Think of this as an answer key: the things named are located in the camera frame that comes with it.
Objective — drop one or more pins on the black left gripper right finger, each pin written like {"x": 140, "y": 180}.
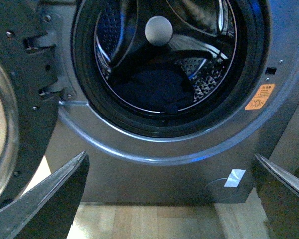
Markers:
{"x": 278, "y": 191}

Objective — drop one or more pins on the white tape strip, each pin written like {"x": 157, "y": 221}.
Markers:
{"x": 234, "y": 178}

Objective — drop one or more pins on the washing machine door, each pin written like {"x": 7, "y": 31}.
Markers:
{"x": 28, "y": 115}

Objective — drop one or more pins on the dark navy knit garment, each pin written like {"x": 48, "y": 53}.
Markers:
{"x": 163, "y": 90}

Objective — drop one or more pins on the steel washer drum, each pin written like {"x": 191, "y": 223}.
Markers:
{"x": 198, "y": 37}

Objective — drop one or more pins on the orange warning sticker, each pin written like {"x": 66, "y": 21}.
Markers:
{"x": 260, "y": 97}

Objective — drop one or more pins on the grey front-load washing machine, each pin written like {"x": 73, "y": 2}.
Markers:
{"x": 139, "y": 157}

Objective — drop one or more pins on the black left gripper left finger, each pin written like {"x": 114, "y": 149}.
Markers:
{"x": 47, "y": 211}

